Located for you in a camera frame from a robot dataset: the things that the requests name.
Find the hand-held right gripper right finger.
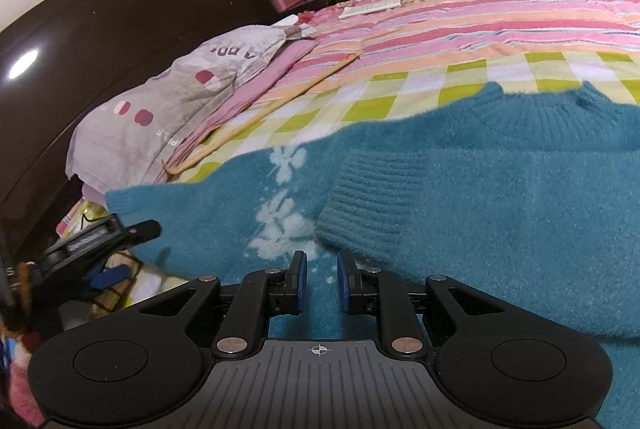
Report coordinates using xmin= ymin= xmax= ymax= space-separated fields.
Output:
xmin=336 ymin=250 xmax=506 ymax=358

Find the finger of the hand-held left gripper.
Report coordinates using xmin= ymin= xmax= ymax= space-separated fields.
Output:
xmin=119 ymin=219 xmax=162 ymax=246
xmin=60 ymin=265 xmax=130 ymax=305

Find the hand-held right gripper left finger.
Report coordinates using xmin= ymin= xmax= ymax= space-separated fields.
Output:
xmin=135 ymin=250 xmax=308 ymax=358

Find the teal knit sweater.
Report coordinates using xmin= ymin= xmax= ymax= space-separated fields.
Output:
xmin=105 ymin=81 xmax=640 ymax=429

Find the beige striped sweater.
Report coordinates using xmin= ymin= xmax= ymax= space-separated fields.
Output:
xmin=97 ymin=253 xmax=140 ymax=312

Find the person's fuzzy clothing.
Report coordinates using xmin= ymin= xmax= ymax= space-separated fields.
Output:
xmin=0 ymin=259 xmax=47 ymax=429

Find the grey dotted pillow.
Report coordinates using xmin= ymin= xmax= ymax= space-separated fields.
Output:
xmin=154 ymin=39 xmax=319 ymax=184
xmin=66 ymin=25 xmax=317 ymax=194

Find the wooden back scratcher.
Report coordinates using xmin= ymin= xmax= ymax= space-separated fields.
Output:
xmin=162 ymin=50 xmax=362 ymax=174

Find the green checkered bed sheet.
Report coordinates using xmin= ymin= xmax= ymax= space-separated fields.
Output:
xmin=55 ymin=51 xmax=640 ymax=325

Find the dark wooden headboard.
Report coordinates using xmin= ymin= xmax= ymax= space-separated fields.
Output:
xmin=0 ymin=0 xmax=281 ymax=260

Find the white flat pack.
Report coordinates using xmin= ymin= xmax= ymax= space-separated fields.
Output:
xmin=339 ymin=0 xmax=402 ymax=20

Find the pink striped blanket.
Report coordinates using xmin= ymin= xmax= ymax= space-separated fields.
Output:
xmin=260 ymin=0 xmax=640 ymax=110

